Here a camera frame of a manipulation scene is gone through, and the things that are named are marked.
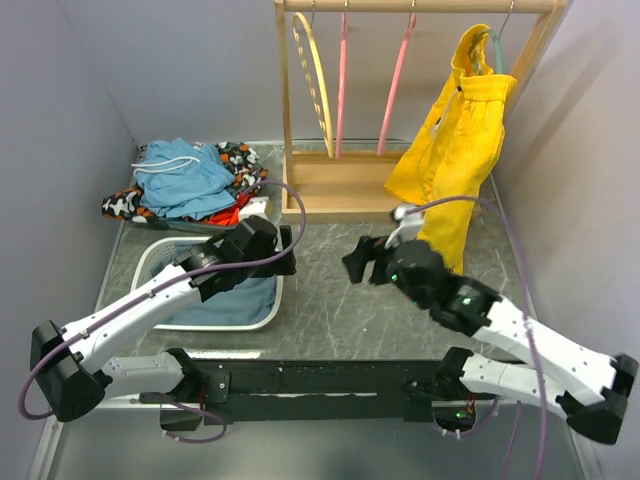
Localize pink hanger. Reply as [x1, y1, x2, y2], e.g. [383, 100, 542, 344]
[376, 13, 416, 156]
[336, 12, 348, 158]

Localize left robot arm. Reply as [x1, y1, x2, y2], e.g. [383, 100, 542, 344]
[26, 216, 303, 422]

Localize grey tray under clothes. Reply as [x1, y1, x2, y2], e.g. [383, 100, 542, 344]
[123, 216, 232, 236]

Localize yellow hanger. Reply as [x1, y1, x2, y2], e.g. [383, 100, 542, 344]
[292, 12, 335, 158]

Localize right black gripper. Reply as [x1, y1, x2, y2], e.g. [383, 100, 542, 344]
[341, 234, 429, 310]

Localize wooden hanger rack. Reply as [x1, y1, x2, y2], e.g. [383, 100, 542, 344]
[274, 0, 569, 223]

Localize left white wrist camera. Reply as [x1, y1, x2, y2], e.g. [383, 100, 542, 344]
[238, 196, 273, 221]

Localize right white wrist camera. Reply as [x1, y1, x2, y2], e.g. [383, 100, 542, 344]
[384, 203, 424, 249]

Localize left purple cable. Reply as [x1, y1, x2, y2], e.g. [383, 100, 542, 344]
[17, 179, 308, 445]

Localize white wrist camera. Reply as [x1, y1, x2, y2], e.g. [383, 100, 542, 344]
[238, 196, 273, 221]
[384, 203, 424, 249]

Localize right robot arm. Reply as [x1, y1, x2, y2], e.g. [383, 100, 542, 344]
[342, 236, 639, 445]

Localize white laundry basket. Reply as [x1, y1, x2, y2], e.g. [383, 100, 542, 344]
[130, 236, 285, 333]

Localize yellow shorts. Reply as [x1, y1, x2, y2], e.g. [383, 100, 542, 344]
[383, 23, 519, 276]

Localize green hanger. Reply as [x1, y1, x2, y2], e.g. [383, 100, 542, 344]
[468, 0, 516, 75]

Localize pink hanger right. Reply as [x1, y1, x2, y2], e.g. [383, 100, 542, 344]
[376, 13, 416, 156]

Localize patterned black orange shorts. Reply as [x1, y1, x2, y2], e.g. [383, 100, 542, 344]
[101, 140, 269, 227]

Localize light blue shorts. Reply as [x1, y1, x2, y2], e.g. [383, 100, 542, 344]
[133, 138, 236, 220]

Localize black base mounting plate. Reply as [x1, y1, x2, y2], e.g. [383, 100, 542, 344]
[167, 359, 474, 424]

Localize aluminium rail frame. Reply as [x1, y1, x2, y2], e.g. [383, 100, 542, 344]
[30, 398, 602, 479]

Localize blue cloth in basket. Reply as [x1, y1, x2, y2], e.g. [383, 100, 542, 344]
[149, 244, 277, 326]

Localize pink hanger left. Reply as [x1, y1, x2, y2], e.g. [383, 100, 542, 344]
[336, 12, 348, 158]

